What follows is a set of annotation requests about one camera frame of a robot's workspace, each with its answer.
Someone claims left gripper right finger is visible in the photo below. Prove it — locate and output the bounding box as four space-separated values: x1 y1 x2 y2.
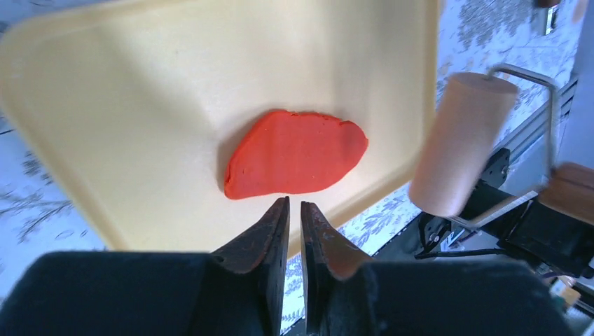
301 202 571 335

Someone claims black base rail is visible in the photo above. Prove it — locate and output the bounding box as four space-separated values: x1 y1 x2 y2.
415 148 511 257

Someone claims yellow tray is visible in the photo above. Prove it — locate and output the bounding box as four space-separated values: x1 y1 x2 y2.
1 1 440 251

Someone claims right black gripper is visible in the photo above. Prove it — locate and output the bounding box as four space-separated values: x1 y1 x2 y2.
479 198 593 279

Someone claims wooden dough roller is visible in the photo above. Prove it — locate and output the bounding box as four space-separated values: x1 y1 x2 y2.
409 63 593 230

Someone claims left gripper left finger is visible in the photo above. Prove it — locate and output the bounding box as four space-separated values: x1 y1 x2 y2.
1 197 290 335

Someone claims red dough ball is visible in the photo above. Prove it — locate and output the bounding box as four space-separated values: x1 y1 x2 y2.
223 109 368 200

